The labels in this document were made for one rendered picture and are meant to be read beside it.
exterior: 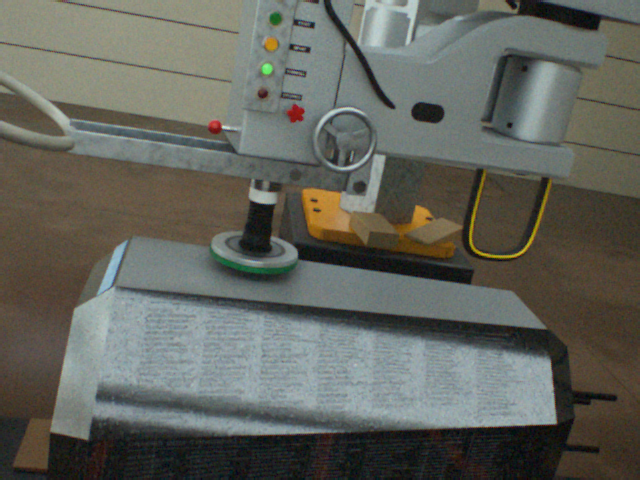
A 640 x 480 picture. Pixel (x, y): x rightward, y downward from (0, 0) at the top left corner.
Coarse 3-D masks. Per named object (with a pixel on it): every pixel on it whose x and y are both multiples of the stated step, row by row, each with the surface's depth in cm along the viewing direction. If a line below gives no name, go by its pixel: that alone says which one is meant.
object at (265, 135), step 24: (336, 0) 150; (240, 24) 166; (240, 48) 164; (312, 48) 152; (336, 48) 154; (240, 72) 161; (312, 72) 154; (336, 72) 156; (240, 96) 159; (312, 96) 156; (240, 120) 156; (264, 120) 155; (288, 120) 157; (312, 120) 158; (240, 144) 156; (264, 144) 157; (288, 144) 158
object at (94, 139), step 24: (72, 120) 160; (96, 144) 152; (120, 144) 154; (144, 144) 155; (168, 144) 156; (192, 144) 169; (216, 144) 170; (192, 168) 160; (216, 168) 161; (240, 168) 163; (264, 168) 164; (288, 168) 166; (312, 168) 167; (360, 192) 169
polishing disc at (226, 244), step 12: (216, 240) 176; (228, 240) 177; (276, 240) 184; (216, 252) 171; (228, 252) 169; (240, 252) 171; (252, 252) 172; (276, 252) 176; (288, 252) 177; (252, 264) 167; (264, 264) 168; (276, 264) 169; (288, 264) 172
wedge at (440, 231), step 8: (432, 224) 244; (440, 224) 245; (448, 224) 245; (456, 224) 245; (408, 232) 238; (416, 232) 238; (424, 232) 239; (432, 232) 239; (440, 232) 239; (448, 232) 239; (456, 232) 241; (416, 240) 234; (424, 240) 233; (432, 240) 233; (440, 240) 236; (448, 240) 239; (456, 240) 243
